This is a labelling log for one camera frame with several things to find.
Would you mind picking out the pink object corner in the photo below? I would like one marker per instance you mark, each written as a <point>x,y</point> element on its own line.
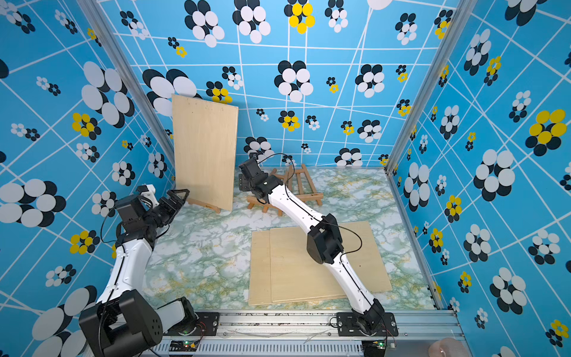
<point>448,347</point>

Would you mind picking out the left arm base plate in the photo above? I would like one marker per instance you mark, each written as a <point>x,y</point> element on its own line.
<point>205,324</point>

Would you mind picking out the wooden easel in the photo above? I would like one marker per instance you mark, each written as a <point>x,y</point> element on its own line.
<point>300,183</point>
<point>252,200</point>
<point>204,205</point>

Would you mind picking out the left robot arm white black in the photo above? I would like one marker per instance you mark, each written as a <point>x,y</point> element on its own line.
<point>122,322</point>

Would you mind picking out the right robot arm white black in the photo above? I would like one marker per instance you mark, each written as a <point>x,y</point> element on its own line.
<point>324,242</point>

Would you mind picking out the right circuit board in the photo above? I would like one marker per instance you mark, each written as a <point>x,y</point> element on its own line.
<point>374,349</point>

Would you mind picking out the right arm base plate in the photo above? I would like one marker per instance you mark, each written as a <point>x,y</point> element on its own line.
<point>349,324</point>

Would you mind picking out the aluminium front rail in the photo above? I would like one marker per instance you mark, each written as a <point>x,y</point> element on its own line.
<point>276,332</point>

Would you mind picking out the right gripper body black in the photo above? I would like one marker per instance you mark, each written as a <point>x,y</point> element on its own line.
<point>245,185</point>

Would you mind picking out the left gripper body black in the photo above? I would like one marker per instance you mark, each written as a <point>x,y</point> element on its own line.
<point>160,216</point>

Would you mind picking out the circuit board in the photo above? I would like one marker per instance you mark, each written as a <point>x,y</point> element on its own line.
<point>180,346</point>
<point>374,349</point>

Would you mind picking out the left circuit board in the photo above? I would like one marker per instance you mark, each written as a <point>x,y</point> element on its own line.
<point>180,346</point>

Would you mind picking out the right aluminium corner post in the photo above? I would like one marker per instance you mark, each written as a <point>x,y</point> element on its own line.
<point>461,17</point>

